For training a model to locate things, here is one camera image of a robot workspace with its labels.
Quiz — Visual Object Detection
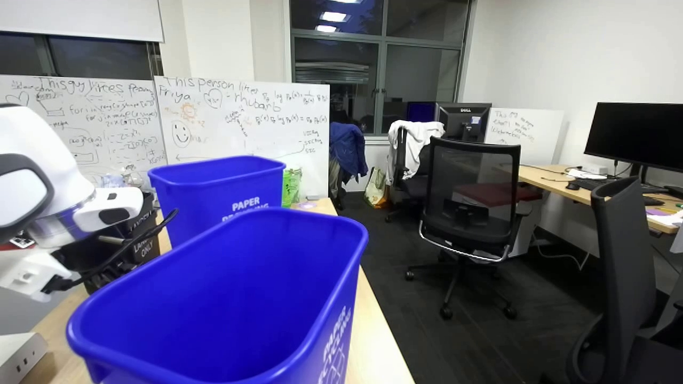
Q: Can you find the wooden office desk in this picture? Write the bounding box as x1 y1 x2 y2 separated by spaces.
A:
517 165 683 237

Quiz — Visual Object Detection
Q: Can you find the blue paper recycling bin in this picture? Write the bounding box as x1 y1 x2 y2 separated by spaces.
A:
145 153 287 251
63 208 370 384

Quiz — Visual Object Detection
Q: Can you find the small black monitor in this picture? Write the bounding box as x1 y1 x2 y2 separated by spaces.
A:
435 101 494 146

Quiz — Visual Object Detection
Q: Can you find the green wipes canister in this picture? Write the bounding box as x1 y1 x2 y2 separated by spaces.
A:
282 167 304 209

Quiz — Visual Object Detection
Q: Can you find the yellow white bag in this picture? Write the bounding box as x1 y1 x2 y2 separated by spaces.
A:
362 167 393 212

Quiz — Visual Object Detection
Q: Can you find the blue jacket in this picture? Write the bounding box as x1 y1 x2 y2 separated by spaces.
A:
328 121 370 184

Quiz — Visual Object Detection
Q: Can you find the whiteboard with smiley drawing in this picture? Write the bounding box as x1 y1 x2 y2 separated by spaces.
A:
153 76 333 204

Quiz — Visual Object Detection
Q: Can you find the grey cart red top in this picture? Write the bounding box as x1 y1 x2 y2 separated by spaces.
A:
0 284 90 338

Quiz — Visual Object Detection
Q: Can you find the black keyboard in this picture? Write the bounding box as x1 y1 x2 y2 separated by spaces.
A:
566 175 607 193

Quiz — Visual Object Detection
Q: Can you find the whiteboard with handwriting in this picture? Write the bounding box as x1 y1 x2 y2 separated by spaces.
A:
0 72 167 201

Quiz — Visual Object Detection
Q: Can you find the black mesh office chair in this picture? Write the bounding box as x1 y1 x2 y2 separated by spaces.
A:
403 137 526 323

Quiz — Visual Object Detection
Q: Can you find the white roller blind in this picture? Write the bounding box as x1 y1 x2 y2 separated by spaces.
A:
0 0 167 43

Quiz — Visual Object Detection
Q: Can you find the clear plastic bottle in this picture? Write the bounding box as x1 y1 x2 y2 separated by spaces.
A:
98 165 146 197

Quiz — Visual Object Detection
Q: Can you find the black computer monitor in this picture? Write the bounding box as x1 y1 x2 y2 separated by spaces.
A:
583 101 683 185

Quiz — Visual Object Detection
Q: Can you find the small whiteboard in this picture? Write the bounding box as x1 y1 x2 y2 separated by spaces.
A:
485 105 566 168

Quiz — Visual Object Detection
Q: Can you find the window with grey frame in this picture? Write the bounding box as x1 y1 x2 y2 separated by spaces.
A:
287 0 473 137

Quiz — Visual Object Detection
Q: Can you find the white jacket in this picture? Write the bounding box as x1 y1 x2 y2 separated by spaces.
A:
385 117 446 182

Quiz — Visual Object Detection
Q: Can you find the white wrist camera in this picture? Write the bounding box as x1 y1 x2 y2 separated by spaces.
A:
73 185 145 236

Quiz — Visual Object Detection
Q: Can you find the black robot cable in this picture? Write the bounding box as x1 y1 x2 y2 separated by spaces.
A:
40 209 178 294

